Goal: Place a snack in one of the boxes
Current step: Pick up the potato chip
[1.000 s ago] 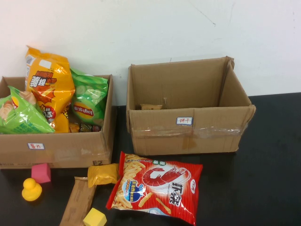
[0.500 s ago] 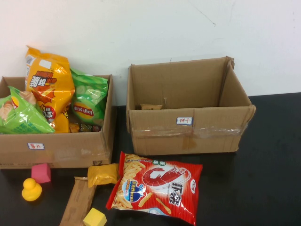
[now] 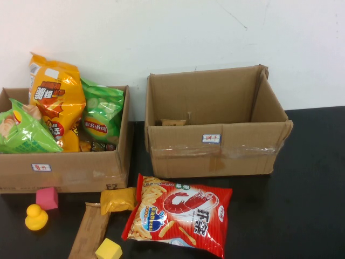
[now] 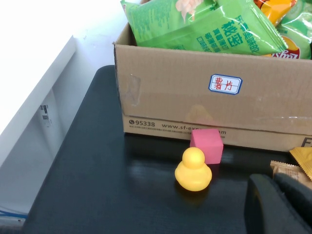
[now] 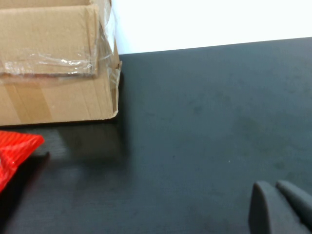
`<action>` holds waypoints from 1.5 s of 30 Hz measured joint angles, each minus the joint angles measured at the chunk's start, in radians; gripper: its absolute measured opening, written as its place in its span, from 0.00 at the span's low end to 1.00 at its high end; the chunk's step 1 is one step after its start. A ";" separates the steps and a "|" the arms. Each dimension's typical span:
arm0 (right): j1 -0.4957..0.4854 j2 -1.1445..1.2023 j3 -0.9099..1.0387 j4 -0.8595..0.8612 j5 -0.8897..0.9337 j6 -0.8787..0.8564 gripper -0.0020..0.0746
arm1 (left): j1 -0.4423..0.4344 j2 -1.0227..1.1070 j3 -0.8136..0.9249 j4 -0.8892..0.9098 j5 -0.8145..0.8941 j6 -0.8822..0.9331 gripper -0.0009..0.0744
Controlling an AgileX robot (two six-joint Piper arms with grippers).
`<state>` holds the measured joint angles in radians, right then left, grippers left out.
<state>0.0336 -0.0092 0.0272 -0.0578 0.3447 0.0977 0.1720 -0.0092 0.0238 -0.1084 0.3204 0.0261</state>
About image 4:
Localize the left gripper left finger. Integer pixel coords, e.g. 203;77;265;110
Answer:
244;174;312;234

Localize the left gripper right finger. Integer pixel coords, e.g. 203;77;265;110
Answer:
273;172;312;227

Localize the yellow snack packet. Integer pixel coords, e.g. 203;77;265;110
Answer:
289;147;312;181

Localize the brown biscuit packet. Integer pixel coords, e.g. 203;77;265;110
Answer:
270;160;312;189

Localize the yellow rubber duck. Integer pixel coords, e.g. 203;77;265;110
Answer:
174;147;213;193

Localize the pink foam cube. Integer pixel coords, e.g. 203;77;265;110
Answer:
190;128;224;165

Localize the cardboard box with chips label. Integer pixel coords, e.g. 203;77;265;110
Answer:
112;21;312;153

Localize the green Lay's cucumber chip bag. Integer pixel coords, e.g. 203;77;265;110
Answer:
272;0;312;60

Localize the orange chip bag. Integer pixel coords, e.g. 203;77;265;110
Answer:
253;0;297;27

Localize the light green chip bag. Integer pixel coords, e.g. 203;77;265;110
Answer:
121;0;289;57

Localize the white side panel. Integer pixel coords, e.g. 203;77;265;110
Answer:
0;35;77;221

